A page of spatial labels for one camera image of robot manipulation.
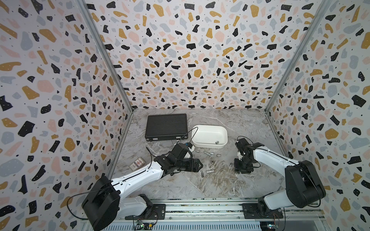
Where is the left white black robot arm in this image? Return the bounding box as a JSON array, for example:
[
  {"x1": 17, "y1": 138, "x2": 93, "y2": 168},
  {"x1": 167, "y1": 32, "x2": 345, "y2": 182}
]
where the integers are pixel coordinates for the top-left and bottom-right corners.
[{"x1": 82, "y1": 143, "x2": 203, "y2": 231}]

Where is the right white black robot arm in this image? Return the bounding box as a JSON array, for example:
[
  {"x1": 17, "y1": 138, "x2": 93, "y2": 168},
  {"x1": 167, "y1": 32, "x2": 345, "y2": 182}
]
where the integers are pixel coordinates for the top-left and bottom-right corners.
[{"x1": 234, "y1": 137, "x2": 326, "y2": 218}]

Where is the white plastic storage box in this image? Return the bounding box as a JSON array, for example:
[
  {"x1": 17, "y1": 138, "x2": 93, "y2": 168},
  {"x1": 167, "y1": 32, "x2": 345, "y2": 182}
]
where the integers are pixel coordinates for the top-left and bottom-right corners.
[{"x1": 191, "y1": 125, "x2": 228, "y2": 149}]

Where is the small card box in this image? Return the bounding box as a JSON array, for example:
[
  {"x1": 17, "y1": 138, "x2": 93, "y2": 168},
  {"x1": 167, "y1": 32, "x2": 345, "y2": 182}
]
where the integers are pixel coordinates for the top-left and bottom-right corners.
[{"x1": 129, "y1": 157, "x2": 146, "y2": 171}]

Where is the black tool case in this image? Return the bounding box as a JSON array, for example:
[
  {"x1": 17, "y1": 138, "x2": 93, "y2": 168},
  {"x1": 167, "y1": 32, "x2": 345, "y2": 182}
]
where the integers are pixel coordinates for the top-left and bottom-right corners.
[{"x1": 145, "y1": 114, "x2": 188, "y2": 141}]

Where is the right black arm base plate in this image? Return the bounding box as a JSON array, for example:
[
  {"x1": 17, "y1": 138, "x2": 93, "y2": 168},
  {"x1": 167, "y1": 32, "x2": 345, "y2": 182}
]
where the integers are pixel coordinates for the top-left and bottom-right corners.
[{"x1": 241, "y1": 203, "x2": 284, "y2": 219}]

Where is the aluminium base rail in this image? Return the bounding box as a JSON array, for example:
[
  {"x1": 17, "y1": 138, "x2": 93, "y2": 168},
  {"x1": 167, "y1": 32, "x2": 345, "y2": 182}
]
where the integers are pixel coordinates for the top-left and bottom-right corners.
[{"x1": 135, "y1": 198, "x2": 330, "y2": 231}]

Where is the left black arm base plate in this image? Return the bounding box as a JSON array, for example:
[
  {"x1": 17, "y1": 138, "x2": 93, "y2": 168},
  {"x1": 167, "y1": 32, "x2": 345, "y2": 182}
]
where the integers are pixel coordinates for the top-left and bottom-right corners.
[{"x1": 125, "y1": 204, "x2": 166, "y2": 220}]

